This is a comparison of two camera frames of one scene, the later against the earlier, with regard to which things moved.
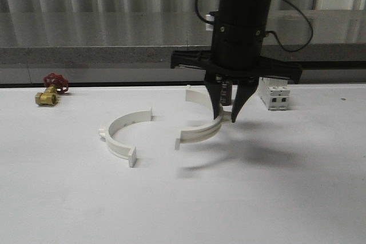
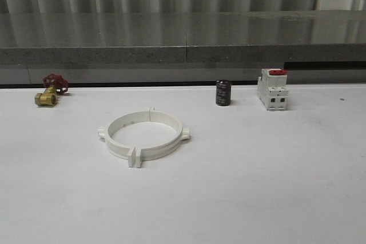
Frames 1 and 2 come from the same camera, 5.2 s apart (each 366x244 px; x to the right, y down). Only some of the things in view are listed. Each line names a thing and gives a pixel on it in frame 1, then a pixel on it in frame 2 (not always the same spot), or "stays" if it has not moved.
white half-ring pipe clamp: x=205 y=132 to x=161 y=117
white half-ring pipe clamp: x=106 y=133 stays
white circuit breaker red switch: x=274 y=93 stays
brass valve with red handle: x=54 y=84 stays
